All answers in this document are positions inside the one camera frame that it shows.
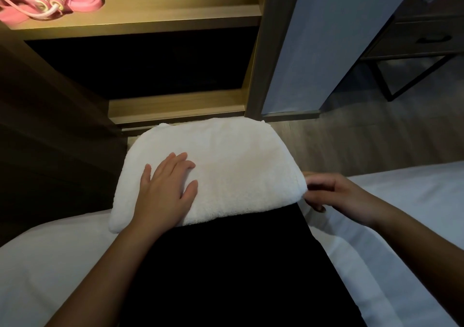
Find black drawer handle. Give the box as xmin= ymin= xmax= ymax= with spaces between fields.
xmin=416 ymin=35 xmax=453 ymax=45

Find person's left hand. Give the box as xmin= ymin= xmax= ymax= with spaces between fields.
xmin=131 ymin=152 xmax=199 ymax=235

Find person's right hand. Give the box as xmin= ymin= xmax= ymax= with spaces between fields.
xmin=303 ymin=172 xmax=382 ymax=228

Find person's black trousers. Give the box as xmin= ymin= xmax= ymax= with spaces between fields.
xmin=119 ymin=202 xmax=367 ymax=327

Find grey wardrobe door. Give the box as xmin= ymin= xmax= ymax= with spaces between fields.
xmin=261 ymin=0 xmax=423 ymax=117

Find white towel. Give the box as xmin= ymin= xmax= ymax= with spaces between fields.
xmin=108 ymin=117 xmax=308 ymax=234

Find white bed sheet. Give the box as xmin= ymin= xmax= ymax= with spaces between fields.
xmin=0 ymin=161 xmax=464 ymax=327

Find pink resistance band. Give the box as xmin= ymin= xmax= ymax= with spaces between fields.
xmin=0 ymin=0 xmax=106 ymax=25

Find dark desk with drawer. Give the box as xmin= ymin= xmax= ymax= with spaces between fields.
xmin=360 ymin=0 xmax=464 ymax=103

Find wooden shelf unit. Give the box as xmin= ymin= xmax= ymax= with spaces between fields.
xmin=0 ymin=0 xmax=321 ymax=136

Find person's right forearm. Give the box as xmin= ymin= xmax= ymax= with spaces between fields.
xmin=371 ymin=196 xmax=464 ymax=326

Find person's left forearm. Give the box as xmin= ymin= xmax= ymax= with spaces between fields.
xmin=45 ymin=223 xmax=175 ymax=327

